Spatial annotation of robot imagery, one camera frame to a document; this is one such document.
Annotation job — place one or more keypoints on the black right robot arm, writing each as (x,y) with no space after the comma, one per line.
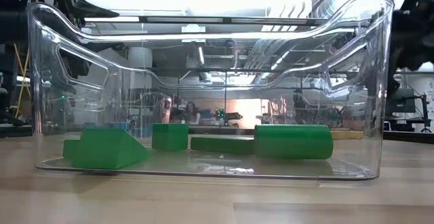
(413,37)

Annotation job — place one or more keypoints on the white cylindrical fixture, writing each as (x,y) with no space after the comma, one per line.
(140,57)

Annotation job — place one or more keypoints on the green cube block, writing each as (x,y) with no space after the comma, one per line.
(169,137)

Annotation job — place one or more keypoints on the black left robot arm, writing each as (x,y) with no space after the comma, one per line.
(15,20)

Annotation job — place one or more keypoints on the green rectangular block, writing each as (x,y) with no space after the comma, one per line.
(70,149)
(220,146)

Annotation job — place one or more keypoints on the black monitor on stand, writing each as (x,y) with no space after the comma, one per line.
(401,102)

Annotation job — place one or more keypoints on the green cylinder block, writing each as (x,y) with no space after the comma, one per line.
(293,142)

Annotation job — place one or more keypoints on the clear plastic bin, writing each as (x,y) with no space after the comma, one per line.
(203,168)

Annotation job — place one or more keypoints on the green wedge block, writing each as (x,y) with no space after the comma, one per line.
(108,149)

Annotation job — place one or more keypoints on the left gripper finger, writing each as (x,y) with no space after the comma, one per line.
(88,11)

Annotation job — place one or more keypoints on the person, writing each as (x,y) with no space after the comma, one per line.
(191,113)

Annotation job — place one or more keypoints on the long yellow block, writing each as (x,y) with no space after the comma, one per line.
(347,135)

